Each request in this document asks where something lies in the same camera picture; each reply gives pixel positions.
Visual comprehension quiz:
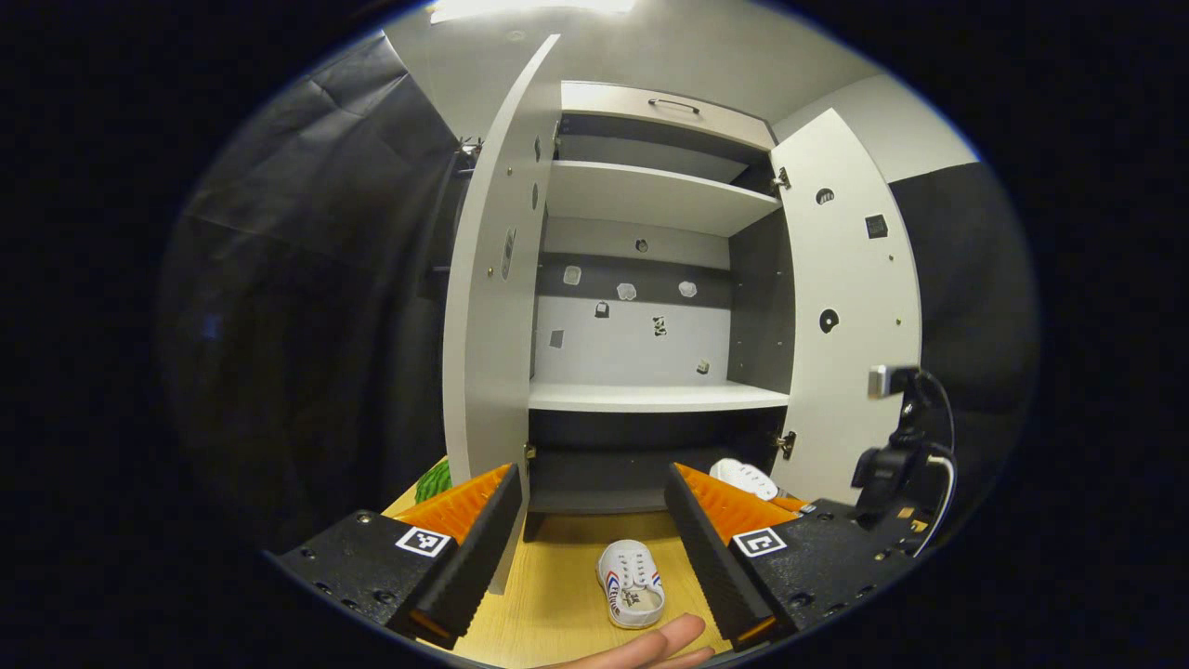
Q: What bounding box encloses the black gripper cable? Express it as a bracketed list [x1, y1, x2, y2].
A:
[915, 370, 960, 558]

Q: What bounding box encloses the green striped toy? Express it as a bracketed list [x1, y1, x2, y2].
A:
[413, 458, 453, 505]

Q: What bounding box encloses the black backdrop cloth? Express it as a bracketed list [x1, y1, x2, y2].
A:
[153, 33, 1039, 558]

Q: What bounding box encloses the white striped shoe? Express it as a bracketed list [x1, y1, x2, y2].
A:
[596, 539, 666, 630]
[711, 458, 781, 503]

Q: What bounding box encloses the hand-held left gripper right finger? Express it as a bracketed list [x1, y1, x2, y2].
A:
[664, 463, 921, 651]

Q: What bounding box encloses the ceiling light panel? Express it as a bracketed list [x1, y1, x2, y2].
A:
[429, 0, 637, 24]

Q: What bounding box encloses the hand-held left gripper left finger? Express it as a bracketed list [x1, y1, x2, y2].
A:
[277, 463, 524, 651]

